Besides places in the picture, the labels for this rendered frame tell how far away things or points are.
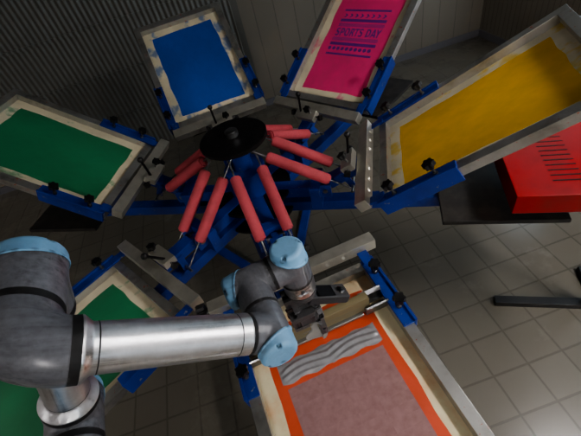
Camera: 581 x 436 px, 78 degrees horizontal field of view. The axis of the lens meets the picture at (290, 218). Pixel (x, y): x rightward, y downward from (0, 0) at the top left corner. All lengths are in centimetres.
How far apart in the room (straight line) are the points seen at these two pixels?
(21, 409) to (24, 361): 118
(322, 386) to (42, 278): 89
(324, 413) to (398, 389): 23
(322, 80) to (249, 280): 166
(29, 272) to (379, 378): 98
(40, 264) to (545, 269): 265
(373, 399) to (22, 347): 94
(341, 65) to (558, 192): 127
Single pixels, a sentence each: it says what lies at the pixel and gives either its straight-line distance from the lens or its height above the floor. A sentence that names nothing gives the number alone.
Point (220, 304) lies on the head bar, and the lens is 139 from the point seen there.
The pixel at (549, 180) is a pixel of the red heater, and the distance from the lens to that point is 165.
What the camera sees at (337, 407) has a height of 96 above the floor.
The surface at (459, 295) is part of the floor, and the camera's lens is 255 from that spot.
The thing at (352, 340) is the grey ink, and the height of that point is 96.
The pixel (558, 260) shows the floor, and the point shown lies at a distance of 287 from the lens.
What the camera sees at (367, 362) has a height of 96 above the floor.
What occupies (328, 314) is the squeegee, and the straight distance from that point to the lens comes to 124.
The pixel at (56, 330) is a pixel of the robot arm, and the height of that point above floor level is 176.
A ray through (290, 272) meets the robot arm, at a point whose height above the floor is 153.
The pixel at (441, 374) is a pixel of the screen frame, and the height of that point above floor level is 99.
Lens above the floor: 213
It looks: 44 degrees down
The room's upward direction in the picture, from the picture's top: 17 degrees counter-clockwise
